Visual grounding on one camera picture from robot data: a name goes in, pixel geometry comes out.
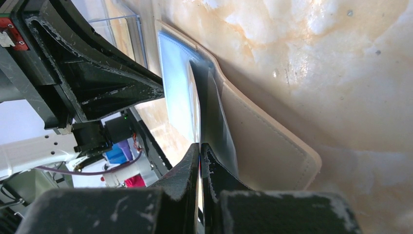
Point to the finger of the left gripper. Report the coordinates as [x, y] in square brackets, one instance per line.
[92, 77]

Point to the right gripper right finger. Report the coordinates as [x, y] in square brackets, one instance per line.
[230, 207]

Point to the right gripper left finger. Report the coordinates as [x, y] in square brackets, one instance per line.
[168, 206]

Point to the clear plastic card box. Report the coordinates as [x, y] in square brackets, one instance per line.
[117, 24]

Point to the yellow credit card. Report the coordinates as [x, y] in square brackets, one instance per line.
[196, 121]

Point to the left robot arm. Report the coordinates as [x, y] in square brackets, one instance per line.
[24, 77]

